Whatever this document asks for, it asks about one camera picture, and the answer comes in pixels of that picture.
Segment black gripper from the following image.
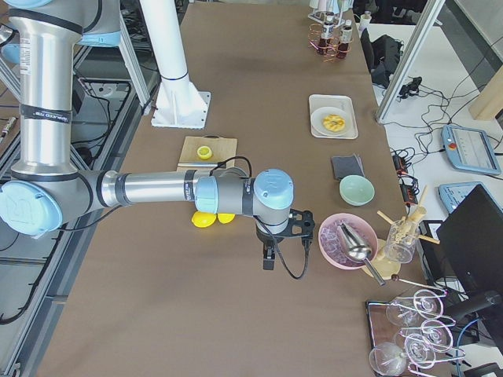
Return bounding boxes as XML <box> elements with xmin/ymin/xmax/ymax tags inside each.
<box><xmin>255</xmin><ymin>209</ymin><xmax>314</xmax><ymax>270</ymax></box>

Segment tea bottle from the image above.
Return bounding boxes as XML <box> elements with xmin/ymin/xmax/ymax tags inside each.
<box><xmin>336</xmin><ymin>20</ymin><xmax>352</xmax><ymax>59</ymax></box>
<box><xmin>318</xmin><ymin>12</ymin><xmax>335</xmax><ymax>55</ymax></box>

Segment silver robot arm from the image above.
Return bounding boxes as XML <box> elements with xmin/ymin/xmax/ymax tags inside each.
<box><xmin>1</xmin><ymin>1</ymin><xmax>314</xmax><ymax>269</ymax></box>

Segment cream serving tray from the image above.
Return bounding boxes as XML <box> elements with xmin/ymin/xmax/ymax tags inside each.
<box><xmin>308</xmin><ymin>94</ymin><xmax>358</xmax><ymax>140</ymax></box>

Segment yellow lemon upper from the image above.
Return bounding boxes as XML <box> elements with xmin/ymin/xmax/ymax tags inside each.
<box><xmin>217</xmin><ymin>213</ymin><xmax>235</xmax><ymax>224</ymax></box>

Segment yellow lemon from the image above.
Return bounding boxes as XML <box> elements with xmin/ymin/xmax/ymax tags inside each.
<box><xmin>191</xmin><ymin>211</ymin><xmax>217</xmax><ymax>229</ymax></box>
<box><xmin>217</xmin><ymin>213</ymin><xmax>235</xmax><ymax>224</ymax></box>

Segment pink bowl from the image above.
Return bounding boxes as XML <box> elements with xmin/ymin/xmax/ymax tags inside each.
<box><xmin>318</xmin><ymin>213</ymin><xmax>378</xmax><ymax>270</ymax></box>

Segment clear ice cubes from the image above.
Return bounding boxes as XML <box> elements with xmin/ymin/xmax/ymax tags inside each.
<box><xmin>318</xmin><ymin>221</ymin><xmax>364</xmax><ymax>270</ymax></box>

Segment yellow lemon lower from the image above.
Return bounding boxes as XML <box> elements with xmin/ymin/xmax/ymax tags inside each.
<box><xmin>191</xmin><ymin>211</ymin><xmax>217</xmax><ymax>229</ymax></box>

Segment steel ice scoop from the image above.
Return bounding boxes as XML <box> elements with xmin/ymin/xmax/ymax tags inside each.
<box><xmin>339</xmin><ymin>222</ymin><xmax>385</xmax><ymax>286</ymax></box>

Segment mint green bowl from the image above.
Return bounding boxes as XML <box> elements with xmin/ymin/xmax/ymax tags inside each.
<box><xmin>340</xmin><ymin>175</ymin><xmax>375</xmax><ymax>207</ymax></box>

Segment steel muddler bar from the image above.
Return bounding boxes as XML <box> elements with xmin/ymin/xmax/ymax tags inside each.
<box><xmin>177</xmin><ymin>162</ymin><xmax>218</xmax><ymax>169</ymax></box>

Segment half lemon slice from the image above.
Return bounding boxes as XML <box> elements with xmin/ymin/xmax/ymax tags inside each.
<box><xmin>196</xmin><ymin>145</ymin><xmax>213</xmax><ymax>160</ymax></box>

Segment wooden cutting board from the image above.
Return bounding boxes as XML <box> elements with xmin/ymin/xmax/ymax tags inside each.
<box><xmin>177</xmin><ymin>136</ymin><xmax>237</xmax><ymax>171</ymax></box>

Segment grey folded cloth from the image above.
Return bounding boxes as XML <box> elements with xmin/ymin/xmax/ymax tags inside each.
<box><xmin>331</xmin><ymin>154</ymin><xmax>365</xmax><ymax>181</ymax></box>

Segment clear glass cup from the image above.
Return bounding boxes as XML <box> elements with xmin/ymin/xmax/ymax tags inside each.
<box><xmin>384</xmin><ymin>220</ymin><xmax>419</xmax><ymax>263</ymax></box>

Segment wooden cup stand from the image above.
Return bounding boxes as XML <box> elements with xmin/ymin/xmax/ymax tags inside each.
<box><xmin>376</xmin><ymin>185</ymin><xmax>440</xmax><ymax>280</ymax></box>

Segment white round plate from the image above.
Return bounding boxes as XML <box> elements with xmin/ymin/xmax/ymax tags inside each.
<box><xmin>310</xmin><ymin>106</ymin><xmax>351</xmax><ymax>136</ymax></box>

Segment wine glass rack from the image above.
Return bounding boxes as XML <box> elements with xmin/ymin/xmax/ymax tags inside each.
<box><xmin>365</xmin><ymin>283</ymin><xmax>465</xmax><ymax>376</ymax></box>

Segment teach pendant lower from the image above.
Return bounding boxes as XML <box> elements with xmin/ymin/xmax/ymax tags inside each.
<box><xmin>438</xmin><ymin>181</ymin><xmax>493</xmax><ymax>214</ymax></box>

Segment teach pendant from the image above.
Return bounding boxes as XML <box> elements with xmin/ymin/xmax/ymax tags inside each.
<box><xmin>441</xmin><ymin>124</ymin><xmax>501</xmax><ymax>175</ymax></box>
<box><xmin>438</xmin><ymin>181</ymin><xmax>493</xmax><ymax>214</ymax></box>

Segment black monitor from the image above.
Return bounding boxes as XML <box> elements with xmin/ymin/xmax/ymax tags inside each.
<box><xmin>437</xmin><ymin>185</ymin><xmax>502</xmax><ymax>294</ymax></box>

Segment teach pendant upper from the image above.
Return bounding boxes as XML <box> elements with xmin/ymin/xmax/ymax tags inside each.
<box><xmin>441</xmin><ymin>124</ymin><xmax>501</xmax><ymax>175</ymax></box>

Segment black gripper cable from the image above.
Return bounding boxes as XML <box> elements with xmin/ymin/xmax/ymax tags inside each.
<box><xmin>255</xmin><ymin>219</ymin><xmax>314</xmax><ymax>280</ymax></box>

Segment braided ring bread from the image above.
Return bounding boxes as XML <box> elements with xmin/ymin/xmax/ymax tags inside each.
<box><xmin>322</xmin><ymin>114</ymin><xmax>346</xmax><ymax>133</ymax></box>

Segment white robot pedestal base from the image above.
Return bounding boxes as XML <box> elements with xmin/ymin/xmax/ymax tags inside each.
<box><xmin>141</xmin><ymin>0</ymin><xmax>211</xmax><ymax>130</ymax></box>

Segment copper wire bottle rack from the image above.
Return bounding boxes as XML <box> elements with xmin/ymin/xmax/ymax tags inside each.
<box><xmin>308</xmin><ymin>24</ymin><xmax>340</xmax><ymax>62</ymax></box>

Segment aluminium frame post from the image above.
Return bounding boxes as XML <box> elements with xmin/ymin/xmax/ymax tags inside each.
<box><xmin>376</xmin><ymin>0</ymin><xmax>446</xmax><ymax>124</ymax></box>

